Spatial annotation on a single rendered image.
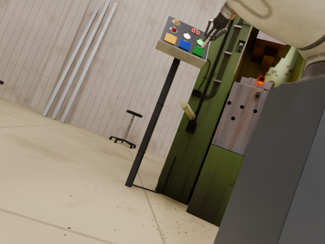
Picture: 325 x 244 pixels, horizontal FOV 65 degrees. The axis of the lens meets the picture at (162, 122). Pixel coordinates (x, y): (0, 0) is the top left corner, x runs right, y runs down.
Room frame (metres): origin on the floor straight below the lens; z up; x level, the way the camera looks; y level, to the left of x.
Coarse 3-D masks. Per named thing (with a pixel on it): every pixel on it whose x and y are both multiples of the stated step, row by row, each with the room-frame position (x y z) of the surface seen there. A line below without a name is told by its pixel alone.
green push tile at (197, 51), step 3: (195, 48) 1.66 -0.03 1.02; (198, 48) 1.67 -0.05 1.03; (201, 48) 1.68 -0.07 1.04; (192, 51) 1.64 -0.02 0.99; (195, 51) 1.65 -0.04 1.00; (198, 51) 1.66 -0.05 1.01; (201, 51) 1.67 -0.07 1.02; (195, 54) 1.64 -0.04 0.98; (198, 54) 1.65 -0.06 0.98; (201, 54) 1.65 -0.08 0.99; (201, 57) 1.65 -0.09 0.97
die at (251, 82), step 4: (244, 80) 1.73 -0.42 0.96; (248, 80) 1.72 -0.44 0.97; (252, 80) 1.71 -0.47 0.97; (256, 80) 1.71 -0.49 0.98; (248, 84) 1.72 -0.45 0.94; (252, 84) 1.71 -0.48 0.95; (256, 84) 1.70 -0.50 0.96; (260, 84) 1.70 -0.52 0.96; (264, 84) 1.69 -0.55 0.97; (268, 84) 1.68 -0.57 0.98; (260, 88) 1.69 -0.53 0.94; (264, 88) 1.69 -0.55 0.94; (268, 88) 1.68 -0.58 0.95
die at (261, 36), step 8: (256, 40) 1.76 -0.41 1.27; (264, 40) 1.72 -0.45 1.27; (272, 40) 1.70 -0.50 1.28; (256, 48) 1.88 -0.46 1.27; (264, 48) 1.84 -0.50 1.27; (272, 48) 1.79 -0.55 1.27; (280, 48) 1.75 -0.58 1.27; (256, 56) 2.01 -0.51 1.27; (280, 56) 1.86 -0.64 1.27; (272, 64) 2.04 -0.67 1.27
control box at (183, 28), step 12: (168, 24) 1.69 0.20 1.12; (180, 24) 1.73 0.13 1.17; (180, 36) 1.68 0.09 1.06; (192, 36) 1.72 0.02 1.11; (204, 36) 1.76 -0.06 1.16; (156, 48) 1.66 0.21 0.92; (168, 48) 1.64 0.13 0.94; (180, 48) 1.63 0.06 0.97; (192, 48) 1.66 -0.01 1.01; (204, 48) 1.70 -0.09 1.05; (192, 60) 1.67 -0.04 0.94; (204, 60) 1.65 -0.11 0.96
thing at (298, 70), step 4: (300, 56) 1.97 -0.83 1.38; (300, 60) 1.90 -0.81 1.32; (304, 60) 1.77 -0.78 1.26; (296, 64) 2.02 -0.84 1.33; (300, 64) 1.82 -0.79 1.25; (304, 64) 1.77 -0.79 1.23; (296, 68) 1.95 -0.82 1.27; (300, 68) 1.77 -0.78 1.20; (296, 72) 1.88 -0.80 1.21; (300, 72) 1.77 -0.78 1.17; (292, 76) 2.02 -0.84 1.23; (296, 76) 1.80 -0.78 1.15; (300, 76) 1.77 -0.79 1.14; (292, 80) 1.95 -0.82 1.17; (296, 80) 1.77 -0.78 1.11
